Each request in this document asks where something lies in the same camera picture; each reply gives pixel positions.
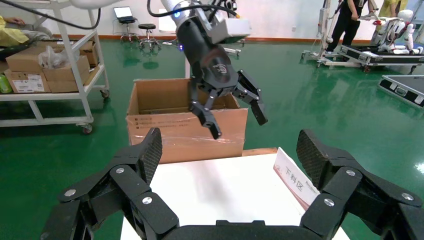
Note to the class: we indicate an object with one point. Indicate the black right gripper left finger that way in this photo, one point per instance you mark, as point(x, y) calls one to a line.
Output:
point(150, 155)

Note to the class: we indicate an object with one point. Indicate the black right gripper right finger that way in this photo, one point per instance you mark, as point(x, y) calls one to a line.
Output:
point(314, 155)

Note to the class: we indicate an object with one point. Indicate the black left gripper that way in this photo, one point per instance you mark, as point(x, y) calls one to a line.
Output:
point(212, 63)

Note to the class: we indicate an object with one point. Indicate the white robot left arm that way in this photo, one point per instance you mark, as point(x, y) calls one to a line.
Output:
point(169, 5)

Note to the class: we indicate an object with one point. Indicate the large open cardboard box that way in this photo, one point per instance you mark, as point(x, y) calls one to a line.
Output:
point(155, 96)

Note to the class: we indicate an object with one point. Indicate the plain cardboard box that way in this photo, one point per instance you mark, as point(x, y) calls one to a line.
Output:
point(62, 80)
point(22, 60)
point(89, 53)

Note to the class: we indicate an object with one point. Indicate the cardboard box with shipping label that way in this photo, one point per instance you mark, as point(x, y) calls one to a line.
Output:
point(29, 82)

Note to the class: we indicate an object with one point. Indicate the white label sign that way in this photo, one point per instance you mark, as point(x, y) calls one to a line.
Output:
point(291, 175)

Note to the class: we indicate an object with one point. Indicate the white table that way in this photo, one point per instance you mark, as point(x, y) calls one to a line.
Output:
point(165, 26)

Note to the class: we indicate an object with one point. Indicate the black grey device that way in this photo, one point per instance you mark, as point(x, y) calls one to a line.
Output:
point(231, 4)

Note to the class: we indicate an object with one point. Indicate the long black platform case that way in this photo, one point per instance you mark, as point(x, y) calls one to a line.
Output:
point(364, 54)

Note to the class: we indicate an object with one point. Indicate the black round stool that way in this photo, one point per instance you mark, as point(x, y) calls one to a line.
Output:
point(147, 30)

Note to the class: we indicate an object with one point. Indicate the black silver-edged flight case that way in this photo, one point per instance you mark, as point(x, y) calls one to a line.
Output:
point(406, 84)

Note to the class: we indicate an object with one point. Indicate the white wheeled shelf cart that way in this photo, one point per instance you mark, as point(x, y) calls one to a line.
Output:
point(49, 96)

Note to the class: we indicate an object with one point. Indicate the standing person black clothes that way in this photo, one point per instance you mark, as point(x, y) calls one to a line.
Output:
point(344, 23)

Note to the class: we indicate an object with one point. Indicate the clear plastic bag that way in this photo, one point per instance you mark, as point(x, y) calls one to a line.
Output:
point(54, 58)

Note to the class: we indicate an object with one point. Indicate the open laptop white screen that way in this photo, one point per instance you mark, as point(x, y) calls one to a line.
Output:
point(122, 12)

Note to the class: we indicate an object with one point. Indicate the green bottle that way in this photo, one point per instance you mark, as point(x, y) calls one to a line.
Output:
point(4, 83)

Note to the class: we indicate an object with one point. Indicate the standing person yellow shirt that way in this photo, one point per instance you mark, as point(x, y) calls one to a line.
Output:
point(392, 8)

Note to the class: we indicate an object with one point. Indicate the white humanoid robot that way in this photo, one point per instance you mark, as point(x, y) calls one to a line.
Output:
point(405, 15)

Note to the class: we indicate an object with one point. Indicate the grey laptop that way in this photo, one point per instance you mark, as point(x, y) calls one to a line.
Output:
point(38, 24)

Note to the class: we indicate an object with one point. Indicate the seated person yellow shirt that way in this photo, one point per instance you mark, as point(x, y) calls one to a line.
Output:
point(11, 36)

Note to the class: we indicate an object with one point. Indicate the grey wrist camera housing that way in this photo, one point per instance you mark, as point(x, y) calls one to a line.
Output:
point(235, 30)

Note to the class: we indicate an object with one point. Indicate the white wheeled lifting frame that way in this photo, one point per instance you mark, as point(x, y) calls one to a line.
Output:
point(322, 30)

